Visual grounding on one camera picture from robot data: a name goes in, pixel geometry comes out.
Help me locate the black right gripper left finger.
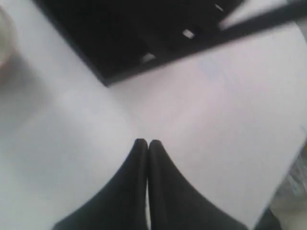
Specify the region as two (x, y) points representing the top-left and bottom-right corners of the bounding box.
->
(54, 139), (148, 230)

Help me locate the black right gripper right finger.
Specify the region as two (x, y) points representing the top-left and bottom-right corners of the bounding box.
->
(148, 140), (246, 230)

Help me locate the pink enamel mug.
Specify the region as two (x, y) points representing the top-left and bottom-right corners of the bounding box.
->
(0, 5), (17, 70)

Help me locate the black metal shelf rack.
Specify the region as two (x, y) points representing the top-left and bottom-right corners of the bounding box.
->
(35, 0), (307, 86)

